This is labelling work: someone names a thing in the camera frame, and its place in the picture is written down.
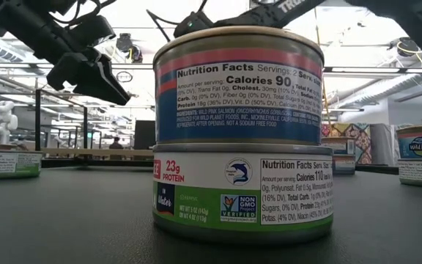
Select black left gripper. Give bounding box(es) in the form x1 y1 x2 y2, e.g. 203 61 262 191
31 28 132 106

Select wooden shelf board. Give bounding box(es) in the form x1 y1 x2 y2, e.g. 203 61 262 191
41 148 155 158

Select person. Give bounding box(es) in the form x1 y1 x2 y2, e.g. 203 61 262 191
108 136 124 150

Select black monitor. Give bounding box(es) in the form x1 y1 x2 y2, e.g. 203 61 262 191
133 120 156 150

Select colourful patchwork cloth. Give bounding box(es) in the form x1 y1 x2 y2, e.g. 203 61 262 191
321 122 373 165

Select pale hanging cloth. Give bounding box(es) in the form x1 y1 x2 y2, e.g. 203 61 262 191
370 123 397 166

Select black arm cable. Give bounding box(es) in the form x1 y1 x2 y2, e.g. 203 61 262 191
48 0 119 26
146 9 177 43

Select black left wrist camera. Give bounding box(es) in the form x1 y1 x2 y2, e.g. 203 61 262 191
66 14 117 48

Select black metal shelf frame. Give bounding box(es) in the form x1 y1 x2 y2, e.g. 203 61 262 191
34 89 89 151

